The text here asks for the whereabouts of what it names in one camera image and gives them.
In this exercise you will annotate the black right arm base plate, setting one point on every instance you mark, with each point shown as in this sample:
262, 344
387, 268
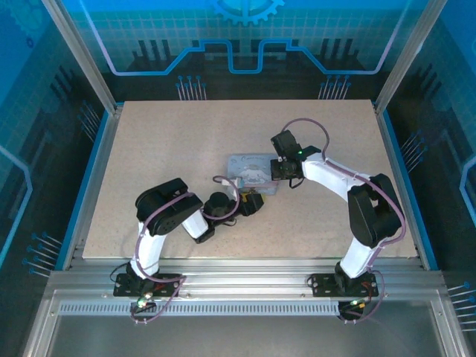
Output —
323, 285

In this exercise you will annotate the blue cartoon bunny tin box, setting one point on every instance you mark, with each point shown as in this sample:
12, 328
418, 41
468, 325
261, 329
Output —
245, 165

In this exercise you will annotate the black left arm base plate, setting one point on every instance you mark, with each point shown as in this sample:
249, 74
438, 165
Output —
172, 279

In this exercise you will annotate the blue left side trim strip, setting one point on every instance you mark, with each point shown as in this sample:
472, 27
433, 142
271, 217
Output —
91, 163

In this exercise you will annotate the blue trim strip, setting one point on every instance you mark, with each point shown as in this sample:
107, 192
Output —
91, 163
397, 148

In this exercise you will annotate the aluminium left side rail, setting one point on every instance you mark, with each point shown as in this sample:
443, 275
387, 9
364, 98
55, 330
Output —
101, 163

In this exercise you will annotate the blue right side trim strip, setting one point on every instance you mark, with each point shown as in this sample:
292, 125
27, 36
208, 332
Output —
397, 148

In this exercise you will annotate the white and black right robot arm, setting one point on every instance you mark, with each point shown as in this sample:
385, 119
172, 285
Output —
375, 212

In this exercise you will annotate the aluminium left corner post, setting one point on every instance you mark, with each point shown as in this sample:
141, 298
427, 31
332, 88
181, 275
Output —
82, 56

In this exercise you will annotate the small padlock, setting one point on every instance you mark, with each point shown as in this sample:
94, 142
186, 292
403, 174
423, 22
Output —
254, 191

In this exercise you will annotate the aluminium corner post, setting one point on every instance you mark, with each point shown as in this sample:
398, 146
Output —
409, 56
82, 56

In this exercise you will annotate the brushed metal front panel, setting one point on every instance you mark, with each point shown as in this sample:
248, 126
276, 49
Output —
241, 336

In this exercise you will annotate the aluminium front rail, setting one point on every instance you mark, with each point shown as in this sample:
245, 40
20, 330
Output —
241, 275

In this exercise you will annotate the small lit circuit board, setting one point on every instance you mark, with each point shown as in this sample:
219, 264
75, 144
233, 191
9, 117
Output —
355, 304
143, 303

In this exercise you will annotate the aluminium right corner post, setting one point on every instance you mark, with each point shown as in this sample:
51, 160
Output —
409, 56

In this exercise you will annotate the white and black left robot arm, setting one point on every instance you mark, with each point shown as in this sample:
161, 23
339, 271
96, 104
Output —
167, 208

